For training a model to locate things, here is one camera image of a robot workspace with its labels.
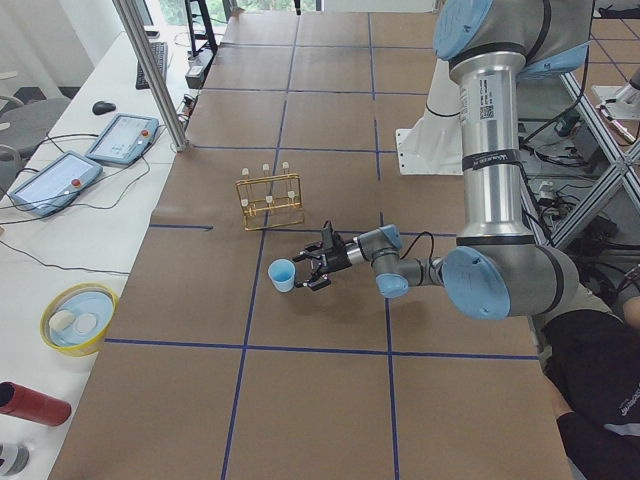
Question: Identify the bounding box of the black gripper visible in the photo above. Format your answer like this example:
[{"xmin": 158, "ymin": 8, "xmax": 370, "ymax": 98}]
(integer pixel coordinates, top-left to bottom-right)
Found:
[{"xmin": 292, "ymin": 241, "xmax": 350, "ymax": 291}]

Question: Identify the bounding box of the light blue plastic cup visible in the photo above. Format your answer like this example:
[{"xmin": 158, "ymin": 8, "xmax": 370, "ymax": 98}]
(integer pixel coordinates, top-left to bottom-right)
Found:
[{"xmin": 268, "ymin": 258, "xmax": 296, "ymax": 293}]

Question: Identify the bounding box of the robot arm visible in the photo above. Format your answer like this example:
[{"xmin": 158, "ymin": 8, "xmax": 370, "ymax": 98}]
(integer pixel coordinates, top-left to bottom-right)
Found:
[{"xmin": 299, "ymin": 1, "xmax": 593, "ymax": 320}]

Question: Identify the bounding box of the far teach pendant tablet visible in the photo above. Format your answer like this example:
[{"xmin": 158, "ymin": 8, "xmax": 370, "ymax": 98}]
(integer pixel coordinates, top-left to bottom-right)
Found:
[{"xmin": 86, "ymin": 113, "xmax": 159, "ymax": 166}]

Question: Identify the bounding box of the teach pendant tablet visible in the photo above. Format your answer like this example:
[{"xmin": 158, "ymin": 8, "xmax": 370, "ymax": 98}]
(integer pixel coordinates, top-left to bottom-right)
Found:
[
  {"xmin": 86, "ymin": 113, "xmax": 159, "ymax": 166},
  {"xmin": 9, "ymin": 151, "xmax": 103, "ymax": 217}
]

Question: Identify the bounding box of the yellow bowl with blue plate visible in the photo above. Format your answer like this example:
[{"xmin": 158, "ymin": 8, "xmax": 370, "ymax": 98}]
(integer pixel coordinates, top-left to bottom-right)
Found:
[{"xmin": 40, "ymin": 283, "xmax": 119, "ymax": 357}]

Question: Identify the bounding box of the black computer mouse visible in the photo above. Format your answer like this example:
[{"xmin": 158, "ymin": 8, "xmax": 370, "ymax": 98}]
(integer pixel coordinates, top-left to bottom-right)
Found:
[{"xmin": 92, "ymin": 101, "xmax": 116, "ymax": 116}]

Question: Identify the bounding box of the black keyboard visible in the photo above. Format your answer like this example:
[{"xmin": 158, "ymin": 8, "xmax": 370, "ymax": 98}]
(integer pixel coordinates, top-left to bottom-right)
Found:
[{"xmin": 134, "ymin": 41, "xmax": 170, "ymax": 91}]

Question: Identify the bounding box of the near teach pendant tablet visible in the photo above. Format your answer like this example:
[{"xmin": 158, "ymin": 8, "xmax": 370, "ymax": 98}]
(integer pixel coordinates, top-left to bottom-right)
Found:
[{"xmin": 9, "ymin": 151, "xmax": 103, "ymax": 217}]

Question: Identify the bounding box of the person in black shirt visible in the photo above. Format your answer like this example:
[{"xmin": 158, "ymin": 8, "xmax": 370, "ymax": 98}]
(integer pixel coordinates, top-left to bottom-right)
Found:
[{"xmin": 540, "ymin": 285, "xmax": 639, "ymax": 479}]

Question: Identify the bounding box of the red cylinder bottle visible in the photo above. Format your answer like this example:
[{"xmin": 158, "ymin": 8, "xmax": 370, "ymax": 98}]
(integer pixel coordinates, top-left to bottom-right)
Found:
[{"xmin": 1, "ymin": 381, "xmax": 72, "ymax": 426}]

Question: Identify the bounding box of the gold wire cup holder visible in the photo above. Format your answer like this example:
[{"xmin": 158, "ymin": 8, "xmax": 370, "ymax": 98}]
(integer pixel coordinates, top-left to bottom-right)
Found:
[{"xmin": 235, "ymin": 161, "xmax": 305, "ymax": 231}]

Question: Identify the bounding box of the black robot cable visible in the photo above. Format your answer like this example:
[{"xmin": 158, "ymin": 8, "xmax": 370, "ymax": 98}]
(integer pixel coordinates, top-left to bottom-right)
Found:
[{"xmin": 397, "ymin": 230, "xmax": 441, "ymax": 266}]

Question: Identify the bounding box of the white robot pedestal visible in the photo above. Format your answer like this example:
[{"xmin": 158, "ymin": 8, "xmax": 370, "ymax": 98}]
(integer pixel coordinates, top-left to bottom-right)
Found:
[{"xmin": 396, "ymin": 59, "xmax": 462, "ymax": 175}]

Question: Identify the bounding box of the aluminium frame post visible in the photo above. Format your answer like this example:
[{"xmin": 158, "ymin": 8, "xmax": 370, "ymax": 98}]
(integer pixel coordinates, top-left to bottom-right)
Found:
[{"xmin": 112, "ymin": 0, "xmax": 188, "ymax": 152}]

